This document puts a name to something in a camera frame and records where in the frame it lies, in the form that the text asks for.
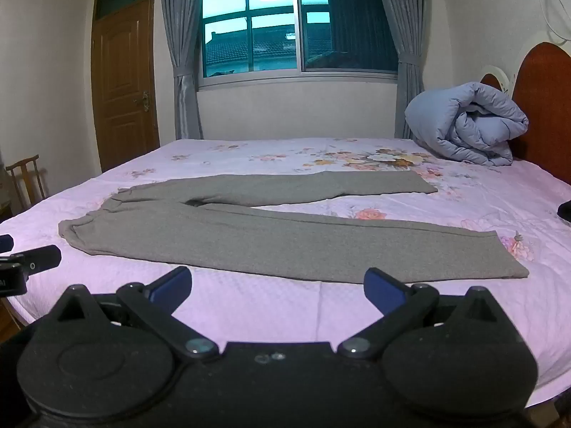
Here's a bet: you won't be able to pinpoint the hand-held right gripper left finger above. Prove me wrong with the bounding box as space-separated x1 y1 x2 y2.
49 266 220 360

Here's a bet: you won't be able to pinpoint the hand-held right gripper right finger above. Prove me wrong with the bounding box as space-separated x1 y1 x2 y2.
336 267 519 360

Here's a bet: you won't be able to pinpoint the grey pants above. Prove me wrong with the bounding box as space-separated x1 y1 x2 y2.
58 170 530 285

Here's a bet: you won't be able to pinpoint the wooden chair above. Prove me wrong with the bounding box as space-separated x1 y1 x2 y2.
5 154 47 212

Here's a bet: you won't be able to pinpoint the bed with pink floral sheet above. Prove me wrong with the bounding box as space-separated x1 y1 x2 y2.
0 137 571 411

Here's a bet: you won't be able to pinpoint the rolled blue duvet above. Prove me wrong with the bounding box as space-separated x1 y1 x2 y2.
404 81 530 167

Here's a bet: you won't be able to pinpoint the brown wooden door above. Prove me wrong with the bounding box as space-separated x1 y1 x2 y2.
91 0 160 173

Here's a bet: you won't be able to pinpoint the red wooden headboard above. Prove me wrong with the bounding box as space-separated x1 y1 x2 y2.
479 42 571 185

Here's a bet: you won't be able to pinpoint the sliding glass window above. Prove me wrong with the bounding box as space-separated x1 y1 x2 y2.
197 0 400 87

